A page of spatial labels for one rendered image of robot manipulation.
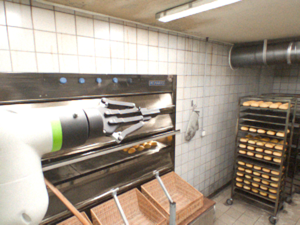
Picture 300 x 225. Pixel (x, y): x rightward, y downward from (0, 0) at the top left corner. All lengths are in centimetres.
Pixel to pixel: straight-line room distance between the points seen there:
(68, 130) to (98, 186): 173
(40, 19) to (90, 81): 57
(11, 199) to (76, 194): 165
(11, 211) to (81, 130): 17
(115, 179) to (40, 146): 183
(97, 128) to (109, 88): 150
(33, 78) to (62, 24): 47
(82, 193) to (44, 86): 101
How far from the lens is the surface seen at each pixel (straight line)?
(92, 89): 187
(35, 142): 41
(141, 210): 244
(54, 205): 202
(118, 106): 55
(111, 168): 212
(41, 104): 175
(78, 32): 185
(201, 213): 258
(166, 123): 248
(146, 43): 223
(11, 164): 41
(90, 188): 210
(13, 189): 42
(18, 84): 170
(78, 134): 44
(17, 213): 43
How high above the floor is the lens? 207
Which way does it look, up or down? 11 degrees down
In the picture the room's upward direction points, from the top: straight up
